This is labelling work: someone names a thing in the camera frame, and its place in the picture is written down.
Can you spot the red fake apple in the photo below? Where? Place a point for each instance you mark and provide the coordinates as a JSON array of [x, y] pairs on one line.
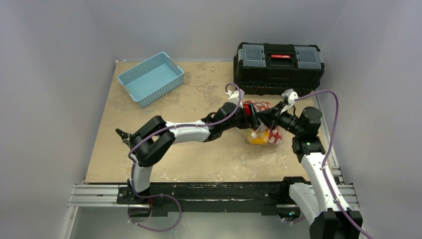
[[248, 108]]

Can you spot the black handled pliers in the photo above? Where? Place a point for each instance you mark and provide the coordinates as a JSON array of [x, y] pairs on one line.
[[125, 136]]

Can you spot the polka dot zip top bag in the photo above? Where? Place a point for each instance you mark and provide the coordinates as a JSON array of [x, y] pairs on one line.
[[275, 134]]

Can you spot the light blue perforated basket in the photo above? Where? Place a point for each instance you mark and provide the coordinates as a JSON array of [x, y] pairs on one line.
[[152, 79]]

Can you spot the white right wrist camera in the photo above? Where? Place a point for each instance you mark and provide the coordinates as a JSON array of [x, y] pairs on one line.
[[289, 97]]

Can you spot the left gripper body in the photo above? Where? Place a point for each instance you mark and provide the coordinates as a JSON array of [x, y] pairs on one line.
[[241, 121]]

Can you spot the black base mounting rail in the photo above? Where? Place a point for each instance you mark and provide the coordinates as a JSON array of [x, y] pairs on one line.
[[267, 198]]

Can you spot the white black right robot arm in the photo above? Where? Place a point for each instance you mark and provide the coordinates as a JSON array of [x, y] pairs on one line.
[[322, 203]]

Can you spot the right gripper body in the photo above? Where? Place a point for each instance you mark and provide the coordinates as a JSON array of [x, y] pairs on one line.
[[273, 115]]

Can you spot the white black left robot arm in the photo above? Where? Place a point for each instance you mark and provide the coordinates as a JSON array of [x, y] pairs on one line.
[[149, 144]]

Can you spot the black plastic toolbox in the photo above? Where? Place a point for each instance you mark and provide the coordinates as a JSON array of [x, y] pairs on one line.
[[270, 69]]

